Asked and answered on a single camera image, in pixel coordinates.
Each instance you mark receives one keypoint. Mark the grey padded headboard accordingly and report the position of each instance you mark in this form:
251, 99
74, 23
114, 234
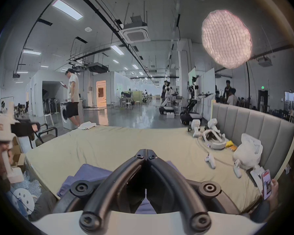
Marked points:
259, 123

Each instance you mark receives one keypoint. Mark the black chair with cushion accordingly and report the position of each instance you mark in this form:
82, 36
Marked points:
47, 136

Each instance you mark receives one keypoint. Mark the round softbox lamp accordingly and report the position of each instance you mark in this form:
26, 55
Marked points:
226, 38

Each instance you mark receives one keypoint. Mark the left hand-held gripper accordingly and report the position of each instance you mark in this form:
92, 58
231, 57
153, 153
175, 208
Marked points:
0, 128

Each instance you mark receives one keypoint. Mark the white headset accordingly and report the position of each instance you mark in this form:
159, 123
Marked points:
214, 143

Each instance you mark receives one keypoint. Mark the group of tables and stools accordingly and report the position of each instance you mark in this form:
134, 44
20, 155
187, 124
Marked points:
127, 101

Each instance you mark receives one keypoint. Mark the blue garment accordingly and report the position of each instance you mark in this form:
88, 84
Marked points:
93, 174

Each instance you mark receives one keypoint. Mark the white robot on black base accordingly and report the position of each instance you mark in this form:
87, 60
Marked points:
167, 99
192, 104

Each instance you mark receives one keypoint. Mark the yellow packet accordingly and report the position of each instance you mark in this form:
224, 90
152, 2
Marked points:
231, 146

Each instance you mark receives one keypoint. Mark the white plastic bag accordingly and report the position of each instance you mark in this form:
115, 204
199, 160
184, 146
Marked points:
248, 150

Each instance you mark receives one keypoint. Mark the bed with beige sheet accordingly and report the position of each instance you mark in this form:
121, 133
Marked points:
137, 138

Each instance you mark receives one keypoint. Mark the white perforated round stool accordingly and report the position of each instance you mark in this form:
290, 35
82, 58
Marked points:
22, 197

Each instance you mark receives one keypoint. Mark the white hand controller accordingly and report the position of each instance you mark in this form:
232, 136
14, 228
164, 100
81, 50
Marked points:
237, 169
210, 161

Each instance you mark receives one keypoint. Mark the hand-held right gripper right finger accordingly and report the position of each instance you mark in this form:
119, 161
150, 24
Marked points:
178, 180

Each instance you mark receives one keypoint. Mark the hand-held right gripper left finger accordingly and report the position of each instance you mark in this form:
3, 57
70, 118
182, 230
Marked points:
112, 180

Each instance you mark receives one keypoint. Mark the cardboard carton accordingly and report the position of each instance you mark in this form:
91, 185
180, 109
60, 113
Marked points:
18, 158

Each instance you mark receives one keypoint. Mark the spare white gripper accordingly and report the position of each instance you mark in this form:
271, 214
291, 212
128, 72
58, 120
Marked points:
212, 123
196, 128

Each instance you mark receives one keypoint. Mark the white washing machine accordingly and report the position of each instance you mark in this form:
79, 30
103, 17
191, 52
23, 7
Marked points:
66, 116

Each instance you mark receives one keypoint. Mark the white cloth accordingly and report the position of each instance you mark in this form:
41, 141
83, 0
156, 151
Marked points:
87, 125

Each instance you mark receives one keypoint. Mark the person's legs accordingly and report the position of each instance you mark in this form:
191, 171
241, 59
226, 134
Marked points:
43, 204

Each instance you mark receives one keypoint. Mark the group of people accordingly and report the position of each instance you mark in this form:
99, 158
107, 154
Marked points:
231, 97

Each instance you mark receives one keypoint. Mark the white flat box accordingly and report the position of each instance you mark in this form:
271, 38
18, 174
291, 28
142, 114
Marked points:
257, 174

